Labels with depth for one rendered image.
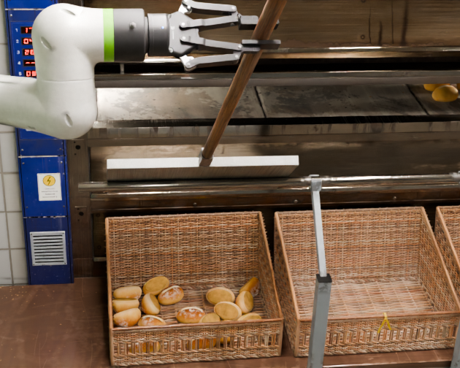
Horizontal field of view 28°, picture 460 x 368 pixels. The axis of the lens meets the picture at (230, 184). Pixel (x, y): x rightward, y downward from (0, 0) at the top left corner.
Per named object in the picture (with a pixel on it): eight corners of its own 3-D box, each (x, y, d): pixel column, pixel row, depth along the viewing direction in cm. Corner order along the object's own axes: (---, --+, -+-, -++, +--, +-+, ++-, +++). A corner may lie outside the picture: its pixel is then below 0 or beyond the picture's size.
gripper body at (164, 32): (144, 20, 166) (195, 20, 167) (146, 65, 164) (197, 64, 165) (146, 4, 158) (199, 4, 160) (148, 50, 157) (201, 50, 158)
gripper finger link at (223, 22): (179, 36, 164) (177, 29, 164) (239, 26, 166) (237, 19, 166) (180, 28, 160) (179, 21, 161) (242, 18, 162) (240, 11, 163)
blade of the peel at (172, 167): (299, 164, 265) (298, 155, 265) (106, 169, 257) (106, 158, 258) (276, 189, 300) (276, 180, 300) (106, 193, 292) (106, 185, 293)
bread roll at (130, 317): (141, 304, 306) (147, 319, 305) (136, 309, 312) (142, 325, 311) (113, 312, 302) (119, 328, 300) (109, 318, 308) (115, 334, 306)
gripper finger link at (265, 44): (242, 39, 162) (242, 43, 162) (280, 39, 163) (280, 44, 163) (239, 45, 165) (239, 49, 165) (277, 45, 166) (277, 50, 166)
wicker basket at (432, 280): (267, 273, 339) (271, 209, 325) (414, 266, 346) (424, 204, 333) (292, 359, 297) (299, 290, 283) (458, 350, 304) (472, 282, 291)
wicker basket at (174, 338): (105, 280, 331) (102, 215, 318) (258, 272, 339) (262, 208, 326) (108, 369, 290) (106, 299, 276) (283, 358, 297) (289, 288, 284)
